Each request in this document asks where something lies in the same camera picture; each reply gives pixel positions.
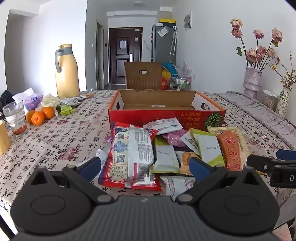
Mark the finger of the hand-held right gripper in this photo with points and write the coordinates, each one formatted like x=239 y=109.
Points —
x=288 y=154
x=259 y=161

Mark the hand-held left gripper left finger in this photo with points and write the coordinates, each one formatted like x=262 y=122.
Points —
x=91 y=169

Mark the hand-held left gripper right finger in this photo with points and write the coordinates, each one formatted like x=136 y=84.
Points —
x=198 y=168

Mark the brown biscuit snack packet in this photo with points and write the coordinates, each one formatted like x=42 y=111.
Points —
x=185 y=162

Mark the green white snack packet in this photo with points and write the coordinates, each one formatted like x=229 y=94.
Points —
x=165 y=155
x=209 y=148

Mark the pale yellow snack packet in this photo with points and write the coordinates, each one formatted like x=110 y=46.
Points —
x=242 y=139

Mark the orange snack packet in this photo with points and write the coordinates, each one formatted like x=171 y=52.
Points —
x=231 y=150

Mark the pink snack packet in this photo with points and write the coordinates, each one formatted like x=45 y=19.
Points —
x=173 y=139

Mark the large red snack packet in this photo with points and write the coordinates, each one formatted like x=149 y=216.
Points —
x=129 y=150

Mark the red cardboard box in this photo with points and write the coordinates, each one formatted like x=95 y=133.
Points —
x=138 y=118

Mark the floral print vase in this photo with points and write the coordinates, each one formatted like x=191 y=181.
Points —
x=283 y=104

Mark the clear snack jar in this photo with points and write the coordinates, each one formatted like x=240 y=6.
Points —
x=269 y=100

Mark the small green snack packet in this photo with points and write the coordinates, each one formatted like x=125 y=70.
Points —
x=67 y=110

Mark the small white sachet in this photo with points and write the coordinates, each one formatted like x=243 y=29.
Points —
x=78 y=99
x=67 y=101

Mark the orange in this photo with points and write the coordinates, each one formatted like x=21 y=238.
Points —
x=48 y=112
x=29 y=117
x=38 y=118

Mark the small tan snack packet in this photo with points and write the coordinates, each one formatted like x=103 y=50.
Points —
x=87 y=95

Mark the pink ribbed vase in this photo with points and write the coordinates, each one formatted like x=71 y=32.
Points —
x=252 y=83

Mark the yellow blossom branches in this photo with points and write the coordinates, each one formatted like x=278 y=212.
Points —
x=288 y=76

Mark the cream rubber glove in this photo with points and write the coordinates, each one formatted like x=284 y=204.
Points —
x=49 y=100

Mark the purple tissue pack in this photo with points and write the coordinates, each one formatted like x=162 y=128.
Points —
x=33 y=102

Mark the small red box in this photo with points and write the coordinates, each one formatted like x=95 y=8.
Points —
x=164 y=83

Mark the clear drinking glass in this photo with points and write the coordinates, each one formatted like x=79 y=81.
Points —
x=15 y=118

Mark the yellow cylinder container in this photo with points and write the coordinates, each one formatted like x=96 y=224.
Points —
x=3 y=139

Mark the yellow thermos jug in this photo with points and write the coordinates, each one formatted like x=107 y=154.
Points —
x=67 y=74

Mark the yellow bag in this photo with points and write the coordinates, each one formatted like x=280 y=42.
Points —
x=166 y=74

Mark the pink decorative stems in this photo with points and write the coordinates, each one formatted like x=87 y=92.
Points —
x=185 y=68

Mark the blue plastic item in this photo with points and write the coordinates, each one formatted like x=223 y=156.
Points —
x=170 y=68

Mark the brown wooden chair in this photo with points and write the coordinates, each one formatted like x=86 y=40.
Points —
x=143 y=78

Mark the dried pink rose bouquet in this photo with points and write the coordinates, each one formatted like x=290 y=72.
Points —
x=254 y=53

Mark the dark cloth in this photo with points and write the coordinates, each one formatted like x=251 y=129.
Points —
x=5 y=99

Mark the grey interior door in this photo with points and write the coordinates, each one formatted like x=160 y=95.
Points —
x=100 y=58

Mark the dark entry door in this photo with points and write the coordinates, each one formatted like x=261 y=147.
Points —
x=124 y=58

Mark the grey refrigerator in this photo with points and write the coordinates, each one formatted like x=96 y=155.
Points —
x=161 y=48

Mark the white folded umbrella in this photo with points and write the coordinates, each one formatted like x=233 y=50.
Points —
x=174 y=41

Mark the white paper sheet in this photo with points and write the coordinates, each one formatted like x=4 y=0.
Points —
x=162 y=32

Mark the yellow flat box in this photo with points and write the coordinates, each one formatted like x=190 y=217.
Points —
x=167 y=21

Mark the white wall panel box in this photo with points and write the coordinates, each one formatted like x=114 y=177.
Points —
x=188 y=20

